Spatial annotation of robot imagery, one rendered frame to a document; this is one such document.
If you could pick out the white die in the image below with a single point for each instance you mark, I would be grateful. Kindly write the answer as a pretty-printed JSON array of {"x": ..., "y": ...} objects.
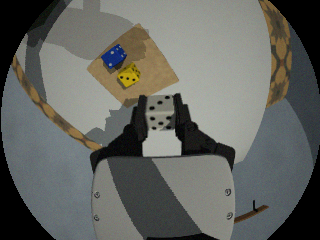
[{"x": 160, "y": 112}]

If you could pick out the yellow die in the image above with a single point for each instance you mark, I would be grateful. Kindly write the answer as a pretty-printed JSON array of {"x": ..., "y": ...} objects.
[{"x": 129, "y": 75}]

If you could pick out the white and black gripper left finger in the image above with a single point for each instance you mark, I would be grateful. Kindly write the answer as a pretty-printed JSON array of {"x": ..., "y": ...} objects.
[{"x": 129, "y": 143}]

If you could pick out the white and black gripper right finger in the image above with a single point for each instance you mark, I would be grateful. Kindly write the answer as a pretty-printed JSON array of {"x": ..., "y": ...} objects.
[{"x": 194, "y": 141}]

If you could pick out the blue die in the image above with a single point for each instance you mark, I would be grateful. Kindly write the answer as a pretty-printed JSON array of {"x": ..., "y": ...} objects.
[{"x": 114, "y": 56}]

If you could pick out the tan flat mat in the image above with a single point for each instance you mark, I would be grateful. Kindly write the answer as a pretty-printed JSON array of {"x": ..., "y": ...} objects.
[{"x": 156, "y": 73}]

